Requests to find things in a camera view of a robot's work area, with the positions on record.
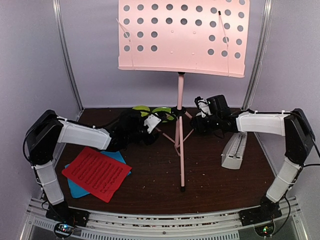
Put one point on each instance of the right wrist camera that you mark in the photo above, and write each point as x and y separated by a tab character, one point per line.
212	106

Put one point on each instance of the small lime green bowl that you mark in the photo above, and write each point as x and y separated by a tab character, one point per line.
144	110

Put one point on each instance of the white metronome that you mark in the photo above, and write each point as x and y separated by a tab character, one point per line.
233	152

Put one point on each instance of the green plate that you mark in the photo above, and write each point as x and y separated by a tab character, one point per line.
165	114

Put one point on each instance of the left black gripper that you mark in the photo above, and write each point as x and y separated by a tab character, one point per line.
152	139

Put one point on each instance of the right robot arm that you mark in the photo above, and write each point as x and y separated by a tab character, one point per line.
293	126

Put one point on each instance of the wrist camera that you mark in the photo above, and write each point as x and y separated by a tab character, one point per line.
153	120
212	106

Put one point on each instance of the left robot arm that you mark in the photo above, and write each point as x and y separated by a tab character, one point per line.
51	129

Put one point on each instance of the red sheet music page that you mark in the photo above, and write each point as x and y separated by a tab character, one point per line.
97	172

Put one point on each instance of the aluminium front rail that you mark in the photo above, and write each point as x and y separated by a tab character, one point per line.
219	225

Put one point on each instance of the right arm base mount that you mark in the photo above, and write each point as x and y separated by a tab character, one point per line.
261	220

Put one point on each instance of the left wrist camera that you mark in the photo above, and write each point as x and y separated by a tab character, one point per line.
153	120

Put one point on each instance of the pink music stand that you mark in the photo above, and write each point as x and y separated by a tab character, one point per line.
183	36

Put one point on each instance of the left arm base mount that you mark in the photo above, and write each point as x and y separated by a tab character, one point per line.
67	217

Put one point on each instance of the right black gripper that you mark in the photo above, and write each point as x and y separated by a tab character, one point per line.
198	124

